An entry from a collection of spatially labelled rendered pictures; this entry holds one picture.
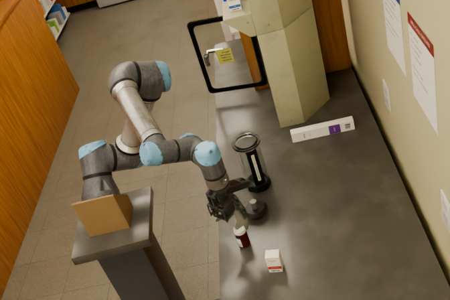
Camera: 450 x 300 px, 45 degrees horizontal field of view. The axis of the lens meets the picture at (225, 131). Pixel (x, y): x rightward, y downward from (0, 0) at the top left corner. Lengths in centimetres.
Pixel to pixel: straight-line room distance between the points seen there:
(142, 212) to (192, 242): 118
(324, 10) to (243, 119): 63
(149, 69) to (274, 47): 56
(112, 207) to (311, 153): 84
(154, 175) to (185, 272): 101
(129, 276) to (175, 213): 132
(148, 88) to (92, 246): 69
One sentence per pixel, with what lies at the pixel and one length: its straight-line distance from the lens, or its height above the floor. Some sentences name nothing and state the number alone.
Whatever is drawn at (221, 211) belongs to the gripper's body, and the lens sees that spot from 178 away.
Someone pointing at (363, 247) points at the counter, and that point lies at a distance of 190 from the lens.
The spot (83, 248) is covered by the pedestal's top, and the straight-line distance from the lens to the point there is 228.
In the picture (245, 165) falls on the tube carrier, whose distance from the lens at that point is 209.
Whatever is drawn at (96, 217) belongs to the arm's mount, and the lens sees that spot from 223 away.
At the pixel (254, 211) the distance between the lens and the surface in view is 205.
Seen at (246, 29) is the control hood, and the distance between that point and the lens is 222.
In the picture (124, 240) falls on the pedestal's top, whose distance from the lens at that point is 221.
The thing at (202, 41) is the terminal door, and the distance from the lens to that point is 263.
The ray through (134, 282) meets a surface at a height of 66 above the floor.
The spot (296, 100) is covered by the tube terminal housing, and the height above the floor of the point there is 106.
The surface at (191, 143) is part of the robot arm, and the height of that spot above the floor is 139.
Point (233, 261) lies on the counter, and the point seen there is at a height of 94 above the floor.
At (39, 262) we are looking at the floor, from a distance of 389.
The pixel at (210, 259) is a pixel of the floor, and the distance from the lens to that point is 330.
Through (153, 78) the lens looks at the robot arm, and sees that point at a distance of 199.
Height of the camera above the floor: 237
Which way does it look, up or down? 34 degrees down
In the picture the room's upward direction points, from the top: 18 degrees counter-clockwise
